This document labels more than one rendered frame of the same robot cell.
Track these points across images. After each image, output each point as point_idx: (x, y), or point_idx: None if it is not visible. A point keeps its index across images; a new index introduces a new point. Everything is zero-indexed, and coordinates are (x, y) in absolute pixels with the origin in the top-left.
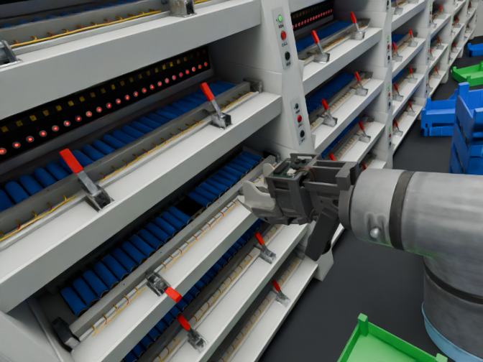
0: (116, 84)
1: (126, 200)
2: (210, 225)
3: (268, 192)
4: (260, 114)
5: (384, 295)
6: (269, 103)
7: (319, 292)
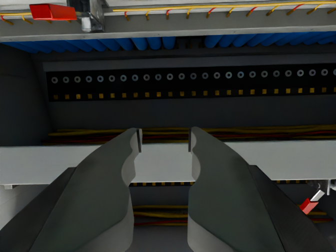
0: (187, 183)
1: (321, 178)
2: (204, 1)
3: (132, 161)
4: (28, 174)
5: None
6: (0, 184)
7: None
